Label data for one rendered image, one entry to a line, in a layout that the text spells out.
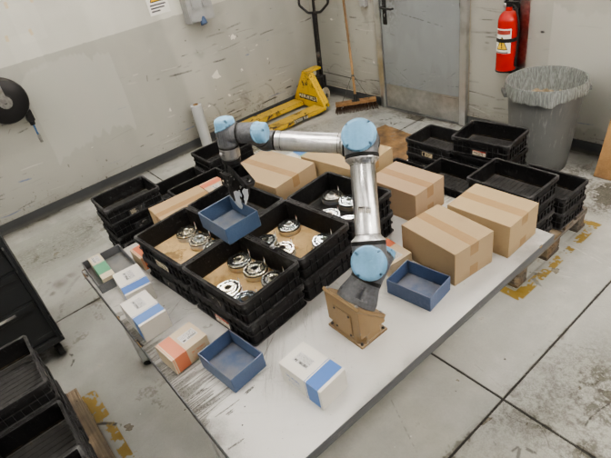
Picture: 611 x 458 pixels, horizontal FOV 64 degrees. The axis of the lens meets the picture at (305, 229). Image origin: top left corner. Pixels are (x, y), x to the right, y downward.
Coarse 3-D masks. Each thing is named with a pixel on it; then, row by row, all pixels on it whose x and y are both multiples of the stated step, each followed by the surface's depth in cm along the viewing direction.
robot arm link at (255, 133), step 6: (240, 126) 174; (246, 126) 173; (252, 126) 173; (258, 126) 172; (264, 126) 173; (234, 132) 174; (240, 132) 174; (246, 132) 173; (252, 132) 172; (258, 132) 172; (264, 132) 172; (240, 138) 175; (246, 138) 174; (252, 138) 173; (258, 138) 173; (264, 138) 173; (258, 144) 180
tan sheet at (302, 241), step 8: (272, 232) 227; (304, 232) 223; (312, 232) 222; (280, 240) 221; (288, 240) 220; (296, 240) 219; (304, 240) 218; (296, 248) 214; (304, 248) 213; (312, 248) 212
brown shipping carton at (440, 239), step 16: (432, 208) 217; (416, 224) 208; (432, 224) 207; (448, 224) 205; (464, 224) 203; (480, 224) 201; (416, 240) 206; (432, 240) 198; (448, 240) 196; (464, 240) 195; (480, 240) 194; (416, 256) 211; (432, 256) 201; (448, 256) 192; (464, 256) 192; (480, 256) 199; (448, 272) 197; (464, 272) 197
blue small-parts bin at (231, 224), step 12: (216, 204) 196; (228, 204) 200; (204, 216) 189; (216, 216) 198; (228, 216) 198; (240, 216) 196; (252, 216) 185; (216, 228) 184; (228, 228) 179; (240, 228) 183; (252, 228) 187; (228, 240) 181
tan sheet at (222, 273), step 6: (222, 264) 213; (216, 270) 210; (222, 270) 210; (228, 270) 209; (270, 270) 204; (210, 276) 207; (216, 276) 206; (222, 276) 206; (228, 276) 205; (234, 276) 205; (240, 276) 204; (210, 282) 204; (216, 282) 203; (222, 282) 203; (240, 282) 201; (246, 282) 200; (258, 282) 199; (246, 288) 197; (252, 288) 196; (258, 288) 196
